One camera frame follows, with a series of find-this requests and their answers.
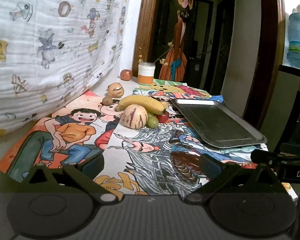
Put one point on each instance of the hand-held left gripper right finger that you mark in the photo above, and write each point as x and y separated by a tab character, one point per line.
210	166

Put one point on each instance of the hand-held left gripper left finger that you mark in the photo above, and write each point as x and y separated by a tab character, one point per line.
93	165

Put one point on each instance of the grey metal tray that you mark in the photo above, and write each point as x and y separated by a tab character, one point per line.
215	122

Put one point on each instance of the yellow banana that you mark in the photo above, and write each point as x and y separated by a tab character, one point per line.
140	103

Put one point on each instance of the white and orange jar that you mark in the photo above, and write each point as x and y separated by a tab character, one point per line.
146	76

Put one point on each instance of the water dispenser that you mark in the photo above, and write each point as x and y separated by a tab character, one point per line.
282	100

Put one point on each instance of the yellow dried flower sprig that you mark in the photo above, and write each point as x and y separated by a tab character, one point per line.
140	55

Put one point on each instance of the large striped pepino melon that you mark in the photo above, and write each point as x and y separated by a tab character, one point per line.
134	117

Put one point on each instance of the small brown fruit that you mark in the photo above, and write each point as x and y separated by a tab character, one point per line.
107	100

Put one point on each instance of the white cartoon printed blanket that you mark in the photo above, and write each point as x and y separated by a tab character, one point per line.
52	55

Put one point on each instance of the green grape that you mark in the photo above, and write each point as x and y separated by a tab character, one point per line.
152	122
150	114

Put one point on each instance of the small red apple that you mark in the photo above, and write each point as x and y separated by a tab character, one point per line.
126	75

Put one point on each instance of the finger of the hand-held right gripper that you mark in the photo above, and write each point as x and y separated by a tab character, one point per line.
265	157

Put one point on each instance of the red cherry tomato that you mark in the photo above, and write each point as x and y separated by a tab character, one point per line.
163	117

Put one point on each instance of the brown wooden door frame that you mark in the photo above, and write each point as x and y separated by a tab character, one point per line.
145	30

